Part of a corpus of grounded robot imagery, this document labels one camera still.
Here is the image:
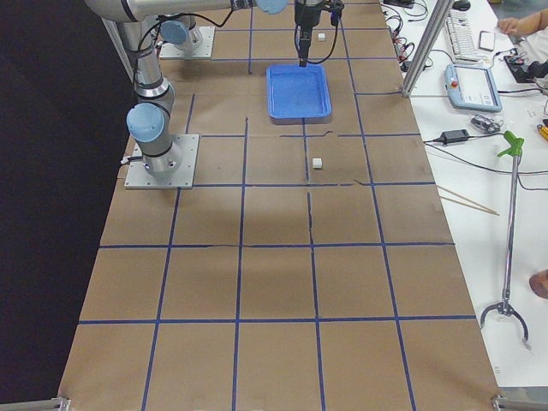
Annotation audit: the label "person at desk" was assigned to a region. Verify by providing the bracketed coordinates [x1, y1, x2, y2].
[497, 9, 547, 64]

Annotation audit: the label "aluminium frame post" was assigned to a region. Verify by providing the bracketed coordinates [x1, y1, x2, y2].
[401, 0, 453, 97]

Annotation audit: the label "black computer mouse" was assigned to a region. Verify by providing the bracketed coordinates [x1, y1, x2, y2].
[452, 0, 471, 11]

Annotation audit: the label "black power adapter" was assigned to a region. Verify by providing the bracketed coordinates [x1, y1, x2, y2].
[440, 129, 470, 146]

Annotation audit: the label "green handled reacher grabber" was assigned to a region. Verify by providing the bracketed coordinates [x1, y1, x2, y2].
[479, 130, 531, 349]

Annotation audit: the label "wooden chopsticks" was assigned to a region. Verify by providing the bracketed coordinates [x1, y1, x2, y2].
[437, 185, 499, 216]

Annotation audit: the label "teach pendant tablet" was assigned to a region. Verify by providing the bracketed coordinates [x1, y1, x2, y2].
[444, 64, 503, 113]

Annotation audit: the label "small circuit board bag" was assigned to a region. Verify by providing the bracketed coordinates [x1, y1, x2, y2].
[470, 114, 503, 134]

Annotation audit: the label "smartphone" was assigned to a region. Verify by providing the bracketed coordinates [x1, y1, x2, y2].
[478, 31, 496, 51]

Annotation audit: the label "white keyboard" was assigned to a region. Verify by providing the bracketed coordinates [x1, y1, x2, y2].
[444, 9, 488, 65]

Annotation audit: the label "brown paper table cover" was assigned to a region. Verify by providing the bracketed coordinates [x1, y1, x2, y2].
[59, 1, 497, 410]

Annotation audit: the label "blue plastic tray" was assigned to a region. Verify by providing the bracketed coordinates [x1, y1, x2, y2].
[266, 64, 332, 122]

